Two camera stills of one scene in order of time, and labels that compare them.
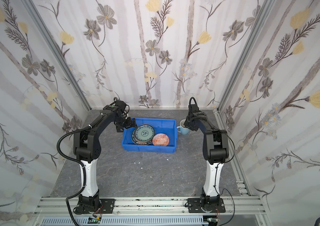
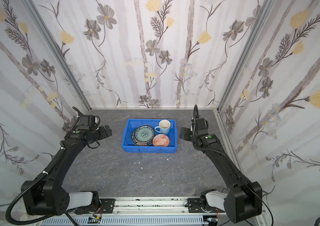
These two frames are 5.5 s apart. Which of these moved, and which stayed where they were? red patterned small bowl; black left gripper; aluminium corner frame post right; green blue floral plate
Moved: black left gripper
Stayed: red patterned small bowl; green blue floral plate; aluminium corner frame post right
